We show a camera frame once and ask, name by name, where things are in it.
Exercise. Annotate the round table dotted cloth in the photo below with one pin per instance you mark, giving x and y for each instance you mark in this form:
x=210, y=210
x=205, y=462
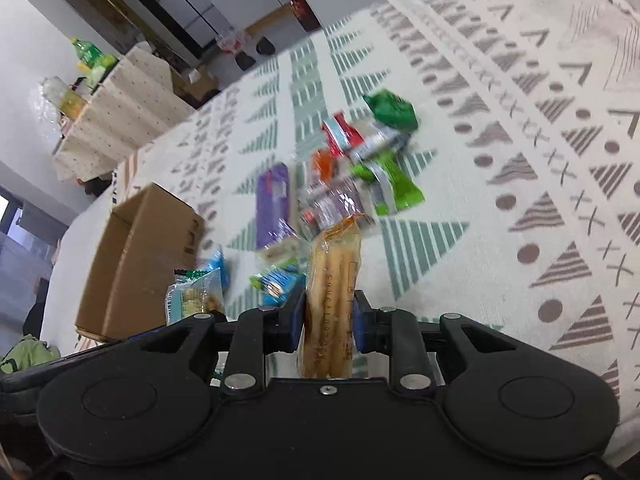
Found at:
x=133, y=106

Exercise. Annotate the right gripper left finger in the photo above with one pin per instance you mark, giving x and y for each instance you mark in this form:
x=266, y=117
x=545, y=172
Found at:
x=255, y=335

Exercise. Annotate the dark red floor bottle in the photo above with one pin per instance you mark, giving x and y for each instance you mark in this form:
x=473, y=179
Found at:
x=306, y=17

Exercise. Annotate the clear yellow drink bottle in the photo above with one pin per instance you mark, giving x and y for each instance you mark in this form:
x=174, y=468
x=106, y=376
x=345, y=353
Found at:
x=63, y=98

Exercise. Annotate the dark green snack packet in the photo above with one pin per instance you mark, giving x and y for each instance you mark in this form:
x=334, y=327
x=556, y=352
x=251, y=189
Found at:
x=392, y=110

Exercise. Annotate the purple cake bar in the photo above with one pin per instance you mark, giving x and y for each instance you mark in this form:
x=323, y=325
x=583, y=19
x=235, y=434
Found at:
x=273, y=209

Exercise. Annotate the water bottle pack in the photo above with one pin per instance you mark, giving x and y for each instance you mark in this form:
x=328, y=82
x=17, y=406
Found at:
x=233, y=41

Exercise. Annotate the green soda bottle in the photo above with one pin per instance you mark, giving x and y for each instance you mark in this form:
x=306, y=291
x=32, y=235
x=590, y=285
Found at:
x=87, y=52

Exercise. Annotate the orange snack packet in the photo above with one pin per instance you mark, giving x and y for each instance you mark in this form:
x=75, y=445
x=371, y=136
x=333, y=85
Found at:
x=321, y=167

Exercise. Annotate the patterned bed blanket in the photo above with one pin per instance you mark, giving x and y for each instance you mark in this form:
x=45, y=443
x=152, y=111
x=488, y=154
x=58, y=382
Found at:
x=527, y=155

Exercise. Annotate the teal biscuit packet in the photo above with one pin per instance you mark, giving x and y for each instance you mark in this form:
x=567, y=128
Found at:
x=186, y=296

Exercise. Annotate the black slipper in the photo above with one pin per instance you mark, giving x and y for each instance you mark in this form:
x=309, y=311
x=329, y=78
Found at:
x=265, y=47
x=244, y=61

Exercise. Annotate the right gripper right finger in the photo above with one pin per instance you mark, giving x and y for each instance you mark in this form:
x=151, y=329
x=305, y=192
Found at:
x=396, y=334

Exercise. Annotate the silver grey snack packet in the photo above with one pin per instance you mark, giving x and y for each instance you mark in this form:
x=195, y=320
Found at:
x=378, y=138

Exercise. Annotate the orange bread packet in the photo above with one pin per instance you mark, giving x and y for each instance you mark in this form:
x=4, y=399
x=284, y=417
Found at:
x=333, y=268

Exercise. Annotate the pale purple snack packet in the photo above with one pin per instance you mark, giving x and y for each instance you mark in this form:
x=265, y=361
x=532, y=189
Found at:
x=323, y=205

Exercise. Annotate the small floor cardboard box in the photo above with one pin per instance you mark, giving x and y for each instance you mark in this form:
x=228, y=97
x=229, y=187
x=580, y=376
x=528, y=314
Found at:
x=200, y=84

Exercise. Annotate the blue snack packet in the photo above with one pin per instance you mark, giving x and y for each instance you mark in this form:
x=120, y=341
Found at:
x=216, y=279

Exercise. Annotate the black slipper left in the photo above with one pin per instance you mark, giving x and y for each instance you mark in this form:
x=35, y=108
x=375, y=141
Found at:
x=244, y=61

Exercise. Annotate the black slipper right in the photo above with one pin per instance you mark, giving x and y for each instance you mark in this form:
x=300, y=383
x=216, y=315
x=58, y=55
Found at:
x=265, y=47

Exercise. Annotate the blue green candy packet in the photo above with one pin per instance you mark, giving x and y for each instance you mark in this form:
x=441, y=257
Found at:
x=276, y=283

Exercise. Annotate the brown cardboard box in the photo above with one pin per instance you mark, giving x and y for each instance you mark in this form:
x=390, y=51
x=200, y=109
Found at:
x=146, y=239

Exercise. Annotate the light green snack packet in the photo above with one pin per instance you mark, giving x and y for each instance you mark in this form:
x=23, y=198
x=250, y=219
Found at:
x=392, y=190

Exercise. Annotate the red white snack packet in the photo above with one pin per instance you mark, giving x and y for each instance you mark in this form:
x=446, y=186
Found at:
x=341, y=136

